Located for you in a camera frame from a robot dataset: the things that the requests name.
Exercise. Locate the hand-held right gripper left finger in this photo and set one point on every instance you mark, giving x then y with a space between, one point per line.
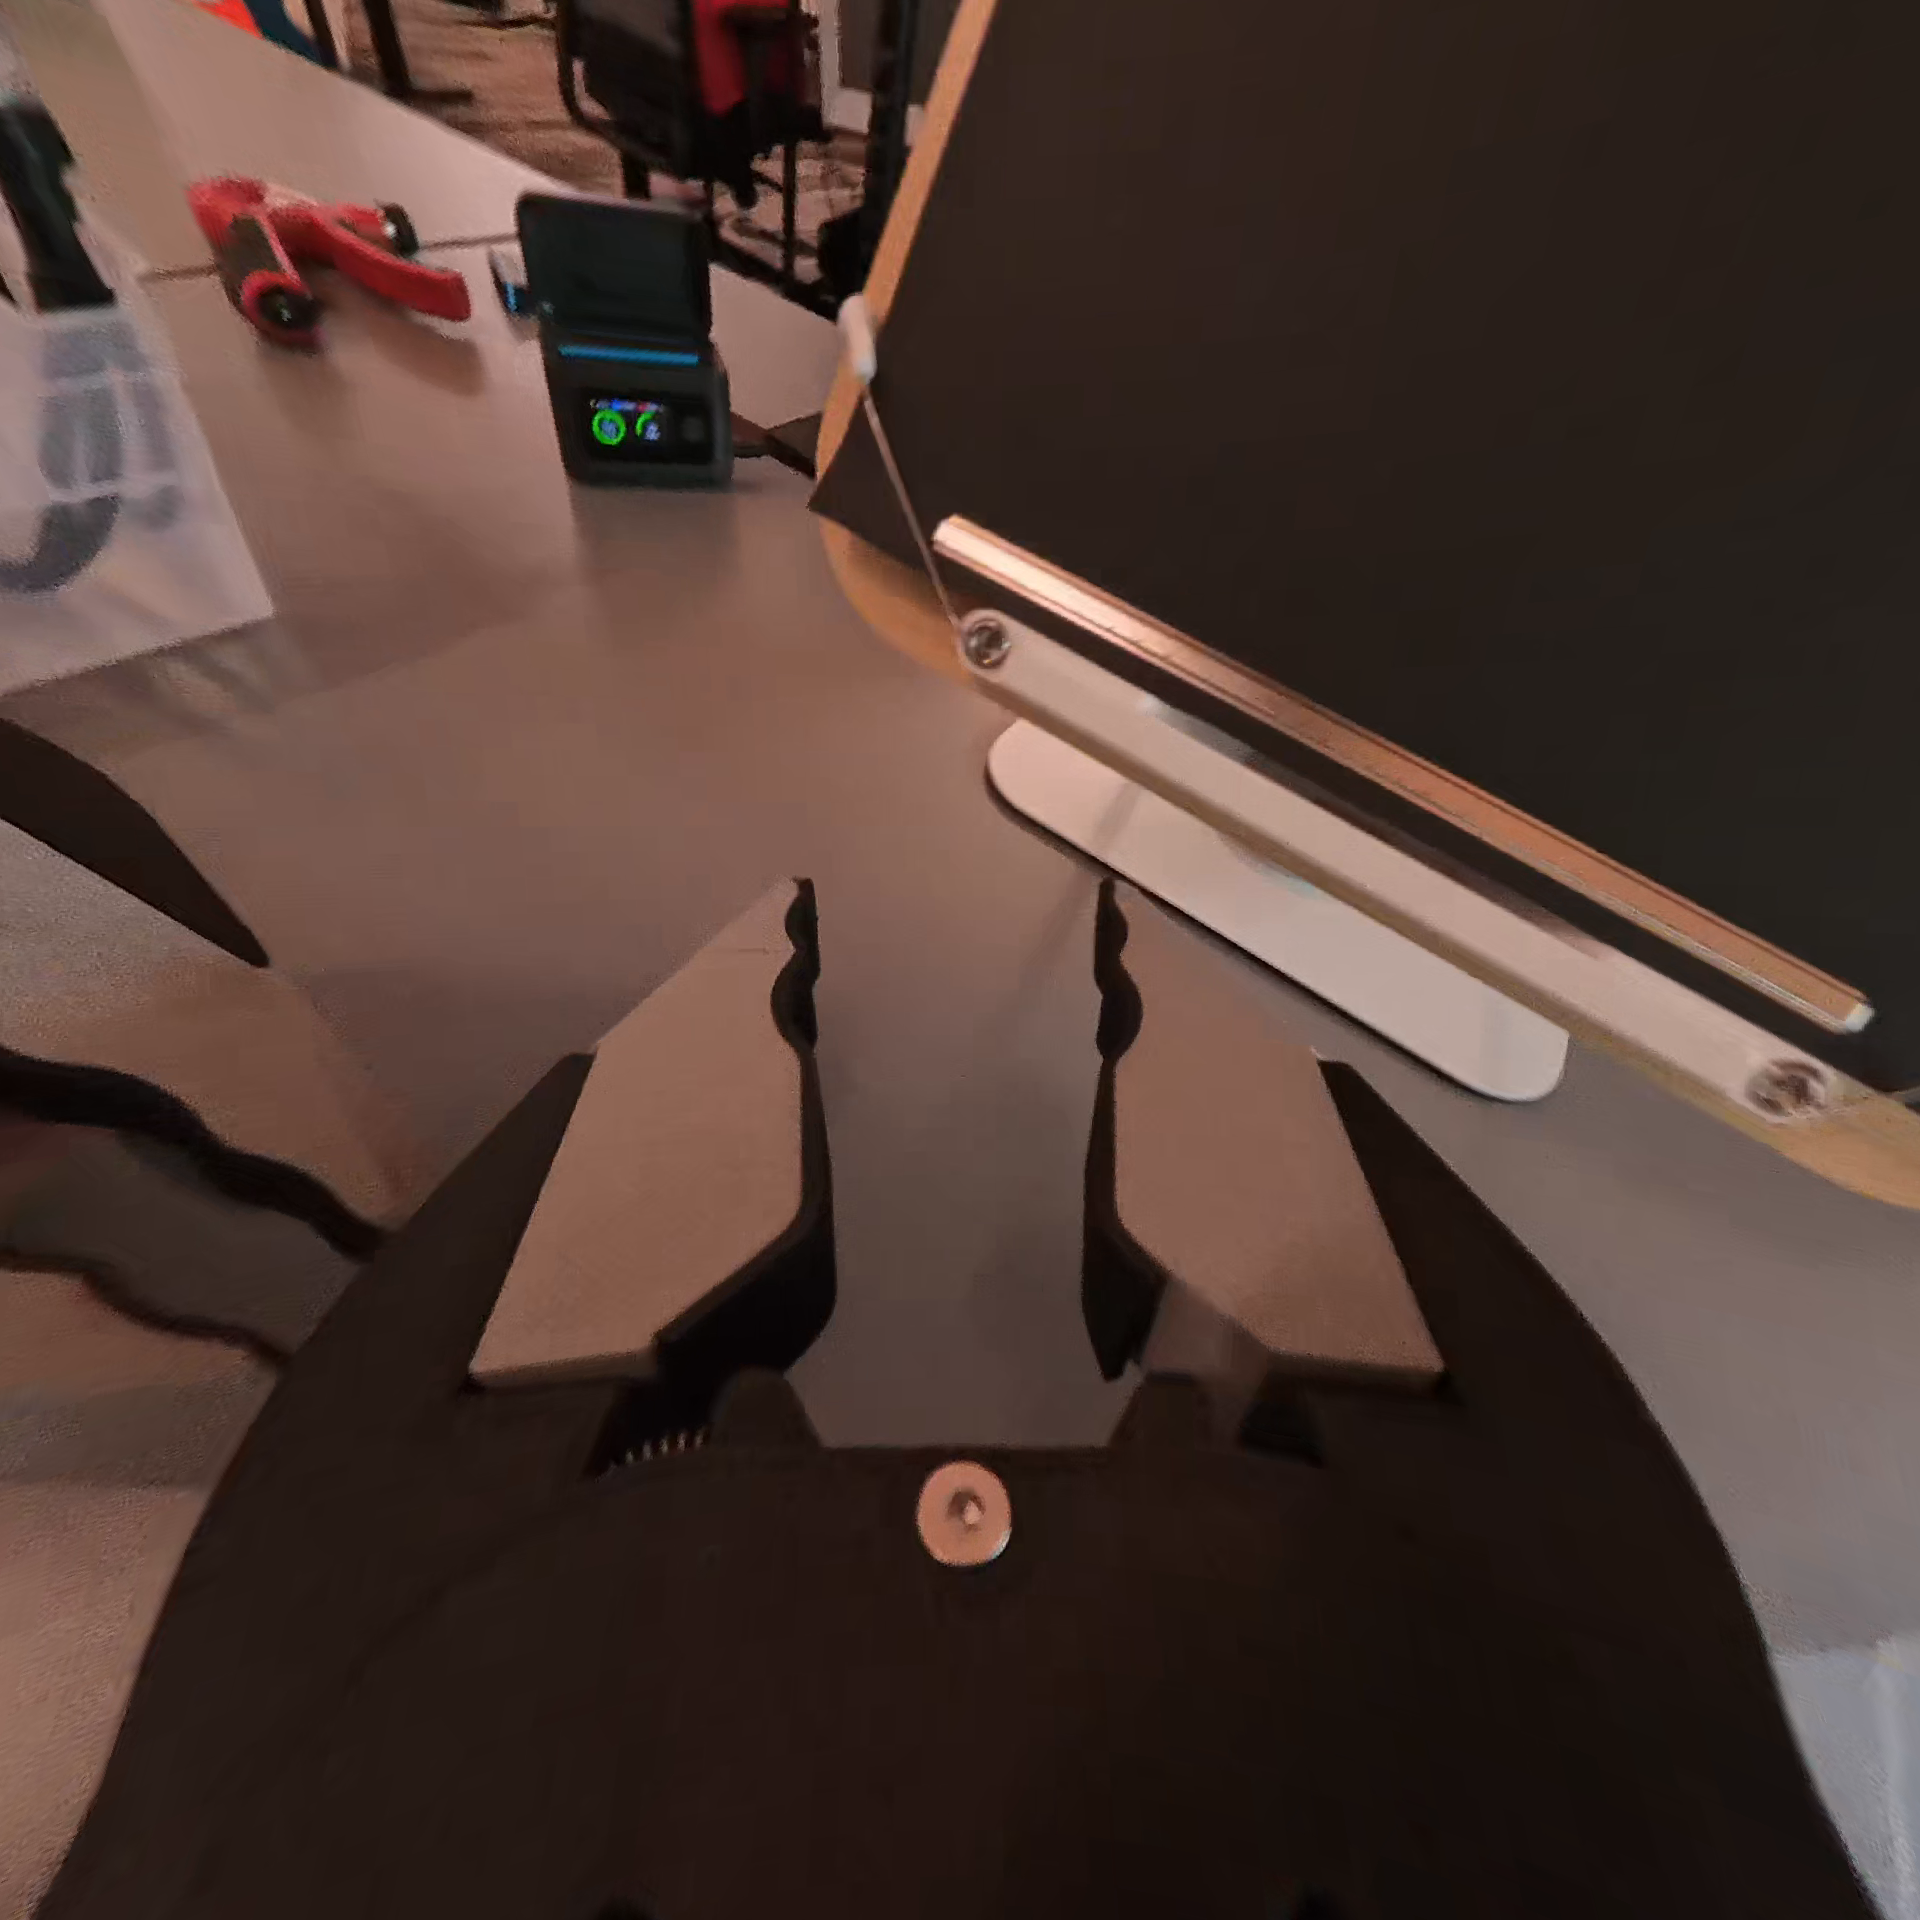
661 1172

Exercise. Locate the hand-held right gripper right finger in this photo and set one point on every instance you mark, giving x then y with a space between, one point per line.
1277 1201

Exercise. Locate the black display board on stand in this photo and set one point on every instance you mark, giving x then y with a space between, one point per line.
1500 377

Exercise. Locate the clear plastic bin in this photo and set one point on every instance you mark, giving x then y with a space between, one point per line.
165 586

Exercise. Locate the red hand tool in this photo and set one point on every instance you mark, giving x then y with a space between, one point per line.
254 241

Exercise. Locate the red storage bin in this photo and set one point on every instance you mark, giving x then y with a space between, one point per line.
751 53

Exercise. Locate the small blue black device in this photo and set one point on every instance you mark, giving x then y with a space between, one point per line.
511 283

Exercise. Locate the small black power station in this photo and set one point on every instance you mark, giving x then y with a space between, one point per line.
616 285

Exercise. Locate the black office chair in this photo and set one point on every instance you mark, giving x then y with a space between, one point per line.
646 91

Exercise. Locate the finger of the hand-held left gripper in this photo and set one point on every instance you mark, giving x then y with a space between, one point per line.
182 1036
90 1396

